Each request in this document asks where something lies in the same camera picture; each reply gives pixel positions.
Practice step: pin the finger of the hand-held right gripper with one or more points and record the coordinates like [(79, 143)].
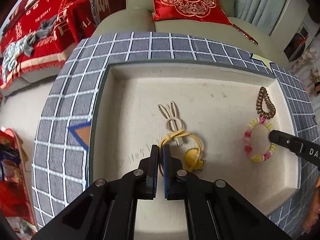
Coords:
[(287, 141)]

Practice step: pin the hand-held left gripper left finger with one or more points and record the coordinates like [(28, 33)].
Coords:
[(155, 172)]

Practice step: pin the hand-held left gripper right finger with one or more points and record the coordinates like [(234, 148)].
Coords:
[(165, 172)]

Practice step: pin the beige shallow tray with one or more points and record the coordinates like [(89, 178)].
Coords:
[(212, 92)]

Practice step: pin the beige rabbit hair clip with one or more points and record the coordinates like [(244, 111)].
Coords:
[(172, 123)]

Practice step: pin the orange star sticker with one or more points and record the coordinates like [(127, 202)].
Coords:
[(83, 135)]

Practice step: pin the yellow star sticker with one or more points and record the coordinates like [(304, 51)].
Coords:
[(261, 60)]

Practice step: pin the grey white grid tablecloth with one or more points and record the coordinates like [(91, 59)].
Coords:
[(62, 105)]

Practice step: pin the red gift boxes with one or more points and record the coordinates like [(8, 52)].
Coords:
[(15, 185)]

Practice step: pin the pale blue curtain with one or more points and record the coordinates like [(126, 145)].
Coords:
[(257, 2)]

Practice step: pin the beige sofa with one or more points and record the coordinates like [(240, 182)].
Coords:
[(140, 20)]

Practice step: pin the red embroidered cushion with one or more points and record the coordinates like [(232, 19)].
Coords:
[(185, 0)]

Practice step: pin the red printed blanket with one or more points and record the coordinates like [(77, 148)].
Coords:
[(72, 15)]

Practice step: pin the grey garment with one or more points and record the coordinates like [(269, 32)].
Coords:
[(40, 33)]

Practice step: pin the pale patterned cloth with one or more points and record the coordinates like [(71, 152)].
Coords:
[(10, 60)]

